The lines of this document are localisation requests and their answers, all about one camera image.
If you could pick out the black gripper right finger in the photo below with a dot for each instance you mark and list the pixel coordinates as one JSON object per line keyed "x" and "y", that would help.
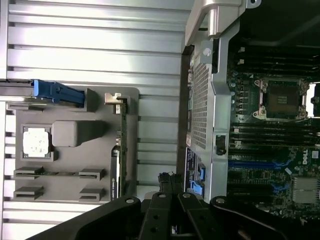
{"x": 225, "y": 220}

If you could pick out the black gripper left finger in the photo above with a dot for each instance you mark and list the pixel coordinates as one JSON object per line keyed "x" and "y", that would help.
{"x": 120, "y": 217}

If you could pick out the blue card retainer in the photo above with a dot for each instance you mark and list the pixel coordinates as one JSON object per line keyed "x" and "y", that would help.
{"x": 200, "y": 185}

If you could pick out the green motherboard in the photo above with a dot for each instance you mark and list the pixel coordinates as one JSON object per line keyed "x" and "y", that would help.
{"x": 262, "y": 175}

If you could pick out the green RAM stick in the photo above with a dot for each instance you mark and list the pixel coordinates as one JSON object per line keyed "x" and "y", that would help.
{"x": 57, "y": 173}

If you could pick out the grey parts rack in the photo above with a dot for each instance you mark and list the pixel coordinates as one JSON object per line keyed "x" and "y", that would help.
{"x": 75, "y": 155}

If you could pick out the silver chipset heatsink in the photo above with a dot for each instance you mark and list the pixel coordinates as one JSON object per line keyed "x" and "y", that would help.
{"x": 306, "y": 190}

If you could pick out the black RAM stick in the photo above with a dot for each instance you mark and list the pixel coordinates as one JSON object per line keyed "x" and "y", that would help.
{"x": 275, "y": 145}

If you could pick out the silver CPU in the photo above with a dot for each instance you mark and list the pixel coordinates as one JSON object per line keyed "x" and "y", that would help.
{"x": 36, "y": 142}

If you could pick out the open black PC case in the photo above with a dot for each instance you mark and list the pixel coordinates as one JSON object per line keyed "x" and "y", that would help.
{"x": 220, "y": 100}

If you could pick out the CPU socket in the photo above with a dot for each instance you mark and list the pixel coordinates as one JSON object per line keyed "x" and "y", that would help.
{"x": 282, "y": 98}

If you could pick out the blue disk carrier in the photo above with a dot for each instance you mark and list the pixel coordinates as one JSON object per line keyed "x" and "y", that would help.
{"x": 60, "y": 93}

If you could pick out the metal socket cover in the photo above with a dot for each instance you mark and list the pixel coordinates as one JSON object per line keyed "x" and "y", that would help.
{"x": 316, "y": 100}

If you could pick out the silver hard disk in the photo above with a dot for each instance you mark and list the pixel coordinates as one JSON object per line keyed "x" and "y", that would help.
{"x": 15, "y": 83}

